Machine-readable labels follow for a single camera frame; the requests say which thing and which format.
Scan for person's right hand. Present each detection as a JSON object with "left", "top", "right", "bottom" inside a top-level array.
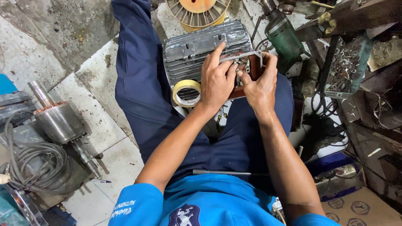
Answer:
[{"left": 236, "top": 52, "right": 279, "bottom": 117}]

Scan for cardboard box with round prints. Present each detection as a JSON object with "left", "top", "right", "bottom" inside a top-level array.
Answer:
[{"left": 321, "top": 187, "right": 402, "bottom": 226}]

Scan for person's blue trousers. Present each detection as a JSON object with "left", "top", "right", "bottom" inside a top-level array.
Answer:
[{"left": 111, "top": 0, "right": 294, "bottom": 186}]

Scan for person's left hand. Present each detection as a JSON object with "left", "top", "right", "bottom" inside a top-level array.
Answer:
[{"left": 200, "top": 42, "right": 238, "bottom": 111}]

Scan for green electric drill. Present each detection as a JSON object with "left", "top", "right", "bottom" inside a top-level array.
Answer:
[{"left": 260, "top": 0, "right": 311, "bottom": 75}]

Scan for dark wooden workbench shelf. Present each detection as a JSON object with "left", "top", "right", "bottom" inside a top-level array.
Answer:
[{"left": 295, "top": 0, "right": 402, "bottom": 208}]

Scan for steel motor rotor with shaft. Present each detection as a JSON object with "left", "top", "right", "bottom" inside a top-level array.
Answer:
[{"left": 27, "top": 80, "right": 102, "bottom": 179}]

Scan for blue box with clutter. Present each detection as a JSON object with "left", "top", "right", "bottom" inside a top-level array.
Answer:
[{"left": 306, "top": 151, "right": 366, "bottom": 202}]

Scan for teal tray of metal parts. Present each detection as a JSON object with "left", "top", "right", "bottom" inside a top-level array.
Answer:
[{"left": 323, "top": 35, "right": 374, "bottom": 100}]

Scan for grey coiled cable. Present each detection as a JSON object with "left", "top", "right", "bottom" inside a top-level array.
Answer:
[{"left": 0, "top": 110, "right": 73, "bottom": 193}]

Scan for grey finned electric motor housing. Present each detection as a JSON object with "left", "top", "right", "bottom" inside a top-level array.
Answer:
[{"left": 163, "top": 19, "right": 264, "bottom": 101}]

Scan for person's blue shirt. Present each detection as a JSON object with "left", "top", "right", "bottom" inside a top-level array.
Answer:
[{"left": 108, "top": 173, "right": 341, "bottom": 226}]

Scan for yellow tape roll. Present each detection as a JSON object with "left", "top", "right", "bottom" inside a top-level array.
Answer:
[{"left": 172, "top": 79, "right": 202, "bottom": 108}]

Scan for black coiled wires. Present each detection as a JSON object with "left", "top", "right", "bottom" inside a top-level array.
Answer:
[{"left": 300, "top": 91, "right": 349, "bottom": 157}]

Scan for grey metal rod tool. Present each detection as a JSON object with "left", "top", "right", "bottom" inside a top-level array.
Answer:
[{"left": 192, "top": 169, "right": 270, "bottom": 176}]

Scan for cream and orange wire spool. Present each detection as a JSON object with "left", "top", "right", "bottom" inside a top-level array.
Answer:
[{"left": 165, "top": 0, "right": 232, "bottom": 32}]

